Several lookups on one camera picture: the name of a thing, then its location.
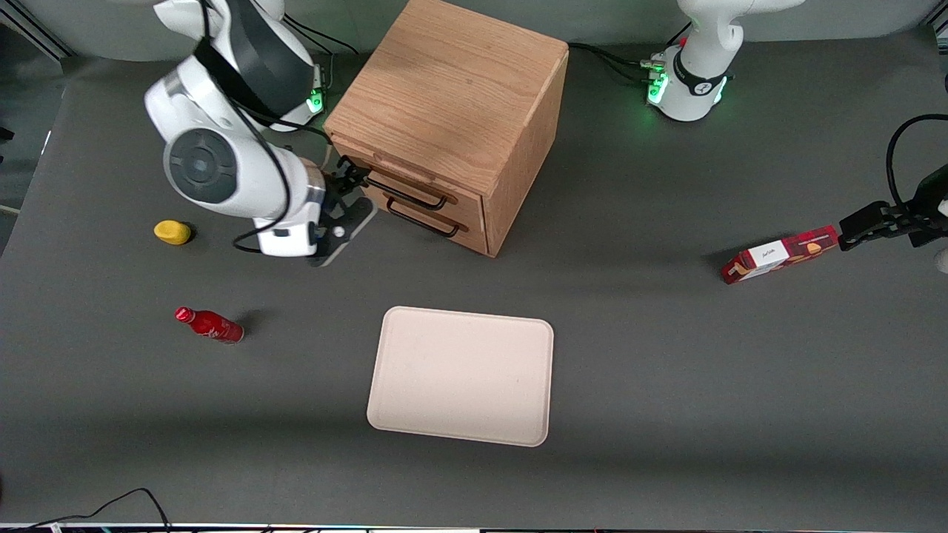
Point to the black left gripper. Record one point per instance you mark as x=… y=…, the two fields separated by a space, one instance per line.
x=900 y=220

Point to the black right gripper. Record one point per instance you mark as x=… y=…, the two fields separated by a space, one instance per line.
x=340 y=181

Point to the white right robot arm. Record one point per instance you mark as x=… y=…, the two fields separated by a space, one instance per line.
x=215 y=148

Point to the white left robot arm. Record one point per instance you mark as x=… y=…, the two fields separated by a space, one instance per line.
x=700 y=81

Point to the wooden drawer cabinet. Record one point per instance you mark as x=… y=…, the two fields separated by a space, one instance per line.
x=452 y=89

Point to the red snack box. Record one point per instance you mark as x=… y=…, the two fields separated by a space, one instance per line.
x=778 y=255

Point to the yellow lemon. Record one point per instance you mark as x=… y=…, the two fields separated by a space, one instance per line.
x=172 y=232

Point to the red drink bottle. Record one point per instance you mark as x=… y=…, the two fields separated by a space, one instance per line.
x=211 y=326

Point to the beige plastic tray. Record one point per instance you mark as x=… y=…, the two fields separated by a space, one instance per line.
x=463 y=377

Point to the aluminium frame rail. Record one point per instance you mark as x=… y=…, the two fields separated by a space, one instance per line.
x=33 y=33
x=937 y=26

